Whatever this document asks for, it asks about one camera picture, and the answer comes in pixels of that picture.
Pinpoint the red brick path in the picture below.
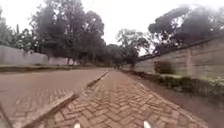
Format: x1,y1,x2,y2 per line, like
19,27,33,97
31,68,209,128

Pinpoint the small green bush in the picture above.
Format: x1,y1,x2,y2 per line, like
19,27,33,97
154,60,176,75

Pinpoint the group of tall trees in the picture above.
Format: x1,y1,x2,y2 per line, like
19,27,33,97
0,0,151,69
146,3,224,56

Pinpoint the red brick road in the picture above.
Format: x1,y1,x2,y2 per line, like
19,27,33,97
0,68,111,128

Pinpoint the low green hedge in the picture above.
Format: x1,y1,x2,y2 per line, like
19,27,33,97
119,68,224,101

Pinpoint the grass verge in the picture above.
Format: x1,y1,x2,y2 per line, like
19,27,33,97
0,64,84,74

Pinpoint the brown dirt strip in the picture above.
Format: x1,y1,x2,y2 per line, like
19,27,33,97
124,71,224,128

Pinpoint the grey block wall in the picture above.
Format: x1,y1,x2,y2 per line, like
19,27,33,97
133,35,224,81

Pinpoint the grey concrete wall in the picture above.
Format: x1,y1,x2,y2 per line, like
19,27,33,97
0,44,79,67

